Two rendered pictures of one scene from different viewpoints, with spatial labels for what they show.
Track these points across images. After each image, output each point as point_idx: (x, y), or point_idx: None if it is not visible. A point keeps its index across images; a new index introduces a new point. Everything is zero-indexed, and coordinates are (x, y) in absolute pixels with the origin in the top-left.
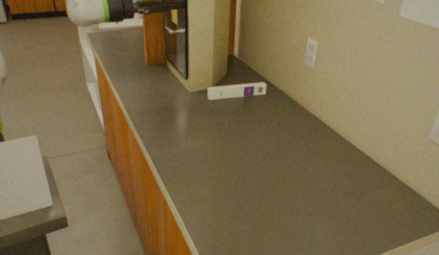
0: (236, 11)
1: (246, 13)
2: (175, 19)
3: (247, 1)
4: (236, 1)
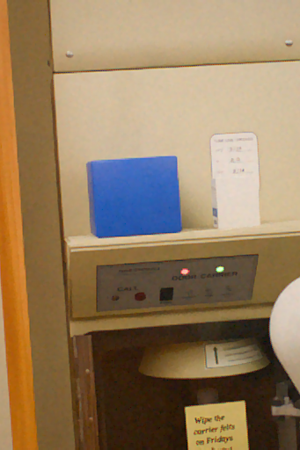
0: (2, 441)
1: (66, 424)
2: (225, 449)
3: (68, 389)
4: None
